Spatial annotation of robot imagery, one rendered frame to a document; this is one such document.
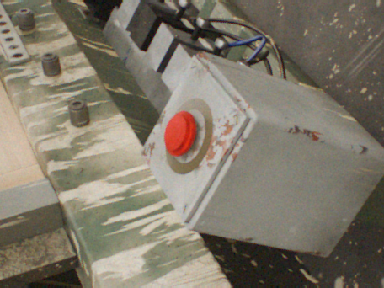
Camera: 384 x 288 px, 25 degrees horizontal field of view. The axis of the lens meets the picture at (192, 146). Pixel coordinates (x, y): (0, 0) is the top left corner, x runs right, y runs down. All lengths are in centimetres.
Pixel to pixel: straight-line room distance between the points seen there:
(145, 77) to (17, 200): 30
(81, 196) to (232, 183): 30
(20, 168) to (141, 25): 28
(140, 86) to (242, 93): 51
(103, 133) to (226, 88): 36
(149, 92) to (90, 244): 34
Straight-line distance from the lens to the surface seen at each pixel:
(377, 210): 88
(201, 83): 75
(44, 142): 106
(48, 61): 117
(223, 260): 150
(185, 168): 74
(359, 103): 194
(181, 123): 73
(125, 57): 127
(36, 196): 100
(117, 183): 98
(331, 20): 208
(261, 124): 69
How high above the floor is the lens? 135
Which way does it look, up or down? 34 degrees down
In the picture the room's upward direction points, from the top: 75 degrees counter-clockwise
